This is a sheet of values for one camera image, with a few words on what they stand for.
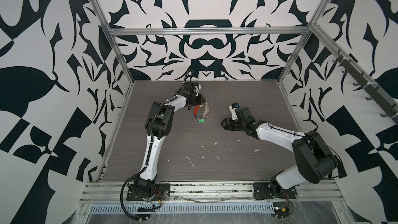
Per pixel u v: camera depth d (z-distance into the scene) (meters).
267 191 0.73
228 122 0.81
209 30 0.90
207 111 1.03
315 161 0.45
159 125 0.63
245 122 0.70
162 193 0.73
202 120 0.99
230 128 0.81
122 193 0.69
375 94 0.55
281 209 0.71
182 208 0.65
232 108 0.84
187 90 0.88
